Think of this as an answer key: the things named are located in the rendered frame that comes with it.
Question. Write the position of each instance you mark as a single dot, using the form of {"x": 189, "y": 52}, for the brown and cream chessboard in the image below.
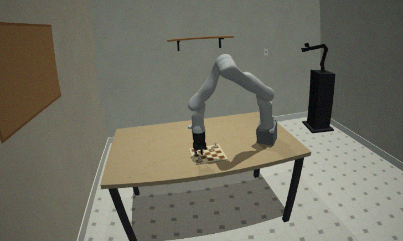
{"x": 208, "y": 156}

